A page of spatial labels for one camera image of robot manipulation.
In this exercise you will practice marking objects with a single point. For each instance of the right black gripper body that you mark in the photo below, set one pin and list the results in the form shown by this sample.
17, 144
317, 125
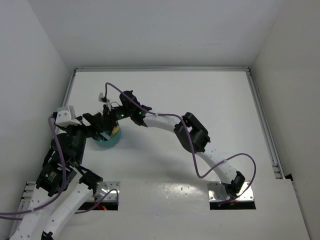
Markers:
116, 114

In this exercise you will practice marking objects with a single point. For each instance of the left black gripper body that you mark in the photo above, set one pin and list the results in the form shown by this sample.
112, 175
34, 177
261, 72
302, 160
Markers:
82, 132

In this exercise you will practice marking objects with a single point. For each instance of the yellow highlighter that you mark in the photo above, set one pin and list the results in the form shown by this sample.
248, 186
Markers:
115, 131

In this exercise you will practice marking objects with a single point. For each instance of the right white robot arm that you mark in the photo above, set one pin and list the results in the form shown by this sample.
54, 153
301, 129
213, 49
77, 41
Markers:
191, 134

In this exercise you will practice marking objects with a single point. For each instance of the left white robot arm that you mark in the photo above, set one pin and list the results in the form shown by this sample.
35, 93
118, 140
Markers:
63, 185

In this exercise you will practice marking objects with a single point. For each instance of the teal round organizer container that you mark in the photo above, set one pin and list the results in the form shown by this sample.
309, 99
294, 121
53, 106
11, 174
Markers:
106, 140

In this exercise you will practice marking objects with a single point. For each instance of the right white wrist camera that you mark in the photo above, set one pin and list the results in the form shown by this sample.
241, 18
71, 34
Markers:
103, 99

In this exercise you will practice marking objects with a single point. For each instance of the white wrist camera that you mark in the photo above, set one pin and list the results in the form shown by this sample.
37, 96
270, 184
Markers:
66, 117
103, 99

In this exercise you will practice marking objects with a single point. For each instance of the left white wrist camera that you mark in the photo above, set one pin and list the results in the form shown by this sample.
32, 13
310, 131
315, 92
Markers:
66, 117

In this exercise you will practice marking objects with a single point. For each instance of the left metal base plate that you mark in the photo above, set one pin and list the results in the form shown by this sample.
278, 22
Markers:
108, 191

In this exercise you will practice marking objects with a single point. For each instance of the metal base plate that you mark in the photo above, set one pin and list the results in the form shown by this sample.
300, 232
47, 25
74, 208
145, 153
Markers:
108, 191
217, 192

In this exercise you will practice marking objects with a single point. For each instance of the aluminium table frame rail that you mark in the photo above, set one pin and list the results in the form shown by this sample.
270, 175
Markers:
161, 197

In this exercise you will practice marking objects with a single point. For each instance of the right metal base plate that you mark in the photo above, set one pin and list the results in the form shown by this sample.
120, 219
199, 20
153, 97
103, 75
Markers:
217, 192

